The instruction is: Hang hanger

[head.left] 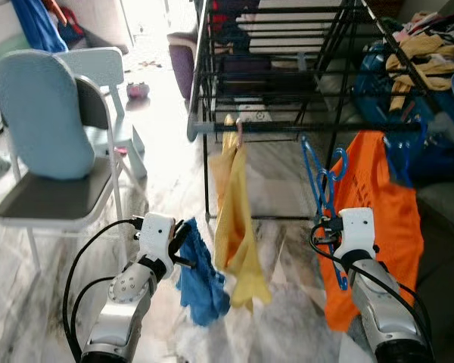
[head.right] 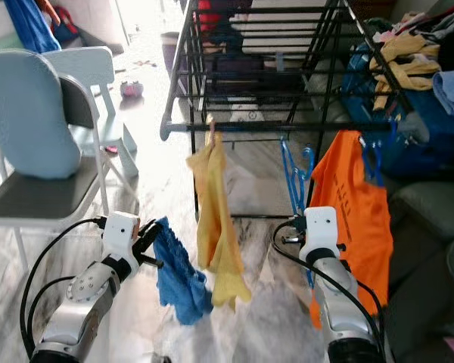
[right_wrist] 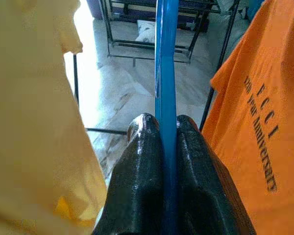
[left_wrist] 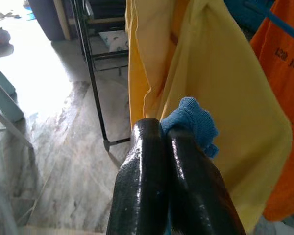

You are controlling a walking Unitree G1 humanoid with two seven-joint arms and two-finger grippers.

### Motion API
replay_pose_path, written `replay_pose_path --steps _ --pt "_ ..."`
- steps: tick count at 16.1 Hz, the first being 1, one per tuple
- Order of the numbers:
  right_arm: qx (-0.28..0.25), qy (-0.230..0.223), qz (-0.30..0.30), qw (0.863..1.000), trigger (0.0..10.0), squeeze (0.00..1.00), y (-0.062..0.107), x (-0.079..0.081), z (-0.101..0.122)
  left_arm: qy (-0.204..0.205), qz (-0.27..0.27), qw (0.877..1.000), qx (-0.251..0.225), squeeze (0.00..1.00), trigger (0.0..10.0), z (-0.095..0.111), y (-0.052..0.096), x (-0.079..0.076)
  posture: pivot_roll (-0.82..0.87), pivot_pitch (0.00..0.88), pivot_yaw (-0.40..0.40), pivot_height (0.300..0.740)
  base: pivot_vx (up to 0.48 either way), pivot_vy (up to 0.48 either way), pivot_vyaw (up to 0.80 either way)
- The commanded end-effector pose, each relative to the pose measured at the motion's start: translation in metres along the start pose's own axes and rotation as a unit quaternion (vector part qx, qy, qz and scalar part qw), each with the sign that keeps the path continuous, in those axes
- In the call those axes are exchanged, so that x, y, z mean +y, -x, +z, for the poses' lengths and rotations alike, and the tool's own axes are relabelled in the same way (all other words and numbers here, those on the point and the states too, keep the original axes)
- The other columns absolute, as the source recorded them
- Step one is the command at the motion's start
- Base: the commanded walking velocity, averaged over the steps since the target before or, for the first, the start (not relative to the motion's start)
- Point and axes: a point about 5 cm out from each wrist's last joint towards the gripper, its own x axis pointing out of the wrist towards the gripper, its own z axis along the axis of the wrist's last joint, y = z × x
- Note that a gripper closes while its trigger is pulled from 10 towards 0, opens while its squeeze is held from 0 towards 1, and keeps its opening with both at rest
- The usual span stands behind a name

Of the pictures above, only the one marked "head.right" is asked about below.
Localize orange t-shirt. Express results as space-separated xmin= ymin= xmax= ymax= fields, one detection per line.
xmin=309 ymin=130 xmax=394 ymax=330

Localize blue plastic hanger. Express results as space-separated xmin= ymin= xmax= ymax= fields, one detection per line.
xmin=359 ymin=121 xmax=398 ymax=186
xmin=280 ymin=136 xmax=317 ymax=288

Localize pale blue kids chair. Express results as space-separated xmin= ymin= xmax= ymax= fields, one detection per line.
xmin=42 ymin=45 xmax=141 ymax=178

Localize mustard crumpled clothes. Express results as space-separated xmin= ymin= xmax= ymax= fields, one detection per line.
xmin=371 ymin=34 xmax=440 ymax=110

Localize peach plastic hanger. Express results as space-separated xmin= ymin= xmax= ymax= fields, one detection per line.
xmin=204 ymin=113 xmax=219 ymax=148

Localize blue storage container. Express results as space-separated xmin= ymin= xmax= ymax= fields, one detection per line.
xmin=340 ymin=42 xmax=454 ymax=178

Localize pale blue cushion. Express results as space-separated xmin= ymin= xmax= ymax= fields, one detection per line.
xmin=0 ymin=49 xmax=82 ymax=181

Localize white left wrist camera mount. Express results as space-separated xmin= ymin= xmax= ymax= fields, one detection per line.
xmin=102 ymin=212 xmax=141 ymax=262

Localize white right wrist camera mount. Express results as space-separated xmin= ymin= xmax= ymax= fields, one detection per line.
xmin=304 ymin=206 xmax=340 ymax=254

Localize short black left arm cable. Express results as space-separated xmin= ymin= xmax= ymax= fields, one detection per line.
xmin=26 ymin=276 xmax=70 ymax=358

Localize black metal drying rack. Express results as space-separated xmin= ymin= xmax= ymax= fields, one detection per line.
xmin=160 ymin=0 xmax=432 ymax=220

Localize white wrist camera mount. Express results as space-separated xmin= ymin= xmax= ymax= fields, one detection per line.
xmin=102 ymin=212 xmax=141 ymax=262
xmin=304 ymin=206 xmax=340 ymax=254

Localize red hanging garment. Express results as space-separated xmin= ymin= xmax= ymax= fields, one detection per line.
xmin=197 ymin=0 xmax=220 ymax=35

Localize grey seat folding chair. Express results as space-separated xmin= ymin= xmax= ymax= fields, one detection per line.
xmin=0 ymin=47 xmax=118 ymax=269

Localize long black left arm cable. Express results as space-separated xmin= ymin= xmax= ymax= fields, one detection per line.
xmin=19 ymin=218 xmax=107 ymax=360

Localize blue hanging cloth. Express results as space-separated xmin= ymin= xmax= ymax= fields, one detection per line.
xmin=4 ymin=0 xmax=63 ymax=54

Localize yellow shirt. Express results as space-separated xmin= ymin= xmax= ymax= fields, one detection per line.
xmin=187 ymin=117 xmax=252 ymax=311

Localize blue shirt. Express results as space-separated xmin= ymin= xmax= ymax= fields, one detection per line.
xmin=153 ymin=217 xmax=214 ymax=326

